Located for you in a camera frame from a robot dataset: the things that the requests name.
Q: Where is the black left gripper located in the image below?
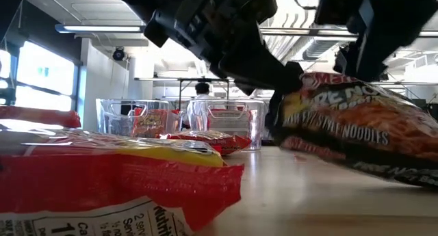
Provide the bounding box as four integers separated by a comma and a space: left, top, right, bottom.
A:
143, 0, 305, 96

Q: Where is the large window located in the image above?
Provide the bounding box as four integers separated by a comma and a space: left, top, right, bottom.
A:
0, 40, 83, 112

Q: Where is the person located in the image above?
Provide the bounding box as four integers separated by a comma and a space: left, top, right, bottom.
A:
186, 81, 220, 127

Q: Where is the clear plastic bin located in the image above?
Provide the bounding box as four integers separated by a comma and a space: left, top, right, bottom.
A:
95, 98, 184, 138
187, 99, 267, 151

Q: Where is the orange Maruchan ramen pack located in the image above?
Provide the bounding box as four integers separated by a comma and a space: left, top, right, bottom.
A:
0, 105, 82, 129
131, 107, 182, 138
159, 129, 253, 157

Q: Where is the silver air duct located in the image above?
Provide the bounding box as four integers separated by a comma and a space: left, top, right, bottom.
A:
302, 37, 338, 61

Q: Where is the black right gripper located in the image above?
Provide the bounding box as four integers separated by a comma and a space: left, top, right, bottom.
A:
316, 0, 438, 82

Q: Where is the ceiling light bar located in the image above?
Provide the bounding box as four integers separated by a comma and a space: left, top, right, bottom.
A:
54, 23, 146, 34
259, 26, 438, 38

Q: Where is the black dome camera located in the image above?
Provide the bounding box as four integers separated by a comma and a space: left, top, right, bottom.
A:
112, 47, 126, 62

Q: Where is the black Maruchan fire noodle pack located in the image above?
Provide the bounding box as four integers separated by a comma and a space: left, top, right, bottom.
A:
265, 71, 438, 189

